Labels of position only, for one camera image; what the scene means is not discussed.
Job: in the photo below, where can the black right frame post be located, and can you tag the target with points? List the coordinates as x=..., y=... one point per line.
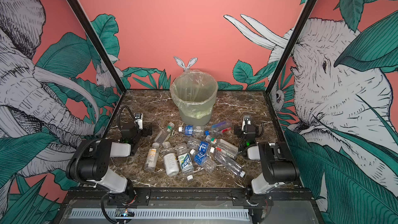
x=308, y=8

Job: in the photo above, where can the grey mesh waste bin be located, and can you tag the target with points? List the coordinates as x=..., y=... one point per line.
x=195, y=113

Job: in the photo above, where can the blue label bottle white cap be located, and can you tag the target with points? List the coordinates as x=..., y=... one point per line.
x=203, y=160

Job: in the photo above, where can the clear bottle blue red label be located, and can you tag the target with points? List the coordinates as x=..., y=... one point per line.
x=219, y=128

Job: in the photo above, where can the clear bottle green cap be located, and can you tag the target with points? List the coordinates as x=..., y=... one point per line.
x=165, y=134

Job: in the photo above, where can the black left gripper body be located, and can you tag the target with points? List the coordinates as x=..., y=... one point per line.
x=144, y=130

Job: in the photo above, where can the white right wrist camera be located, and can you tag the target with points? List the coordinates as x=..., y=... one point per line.
x=246, y=121

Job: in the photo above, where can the water bottle blue label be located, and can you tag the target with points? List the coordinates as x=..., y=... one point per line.
x=199, y=145

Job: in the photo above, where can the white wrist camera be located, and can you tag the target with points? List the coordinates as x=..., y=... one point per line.
x=138, y=118
x=246, y=121

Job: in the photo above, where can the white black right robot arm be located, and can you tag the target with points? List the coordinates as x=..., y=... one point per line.
x=278, y=167

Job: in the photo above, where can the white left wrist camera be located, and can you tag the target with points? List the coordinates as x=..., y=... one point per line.
x=138, y=118

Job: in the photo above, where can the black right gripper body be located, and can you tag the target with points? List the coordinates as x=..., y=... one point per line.
x=240, y=130

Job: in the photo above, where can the green plastic bin liner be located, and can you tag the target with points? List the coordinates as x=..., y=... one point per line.
x=194, y=95

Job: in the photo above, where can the black frame post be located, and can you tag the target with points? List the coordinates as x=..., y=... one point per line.
x=308, y=8
x=98, y=46

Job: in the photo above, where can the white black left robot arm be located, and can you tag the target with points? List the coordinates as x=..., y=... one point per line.
x=90, y=163

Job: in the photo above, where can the clear bottle red stripe label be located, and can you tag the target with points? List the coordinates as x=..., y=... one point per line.
x=223, y=146

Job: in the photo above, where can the white slotted cable duct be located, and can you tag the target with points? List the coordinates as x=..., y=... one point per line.
x=174, y=213

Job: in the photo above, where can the long clear bottle white cap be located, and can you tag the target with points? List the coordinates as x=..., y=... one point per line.
x=228, y=163

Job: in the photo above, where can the bottle green white label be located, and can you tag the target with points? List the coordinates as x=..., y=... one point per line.
x=184, y=158

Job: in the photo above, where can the bottle yellow white label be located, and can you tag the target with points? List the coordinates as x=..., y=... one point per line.
x=152, y=157

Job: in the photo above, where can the Pocari bottle blue label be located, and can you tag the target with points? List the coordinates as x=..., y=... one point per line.
x=192, y=130

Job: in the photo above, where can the white opaque label bottle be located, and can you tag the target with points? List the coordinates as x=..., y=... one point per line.
x=170, y=160

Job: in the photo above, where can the black left frame post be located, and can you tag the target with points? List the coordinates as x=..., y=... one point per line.
x=98, y=46

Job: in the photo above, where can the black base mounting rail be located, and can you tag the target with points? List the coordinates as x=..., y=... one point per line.
x=141, y=196

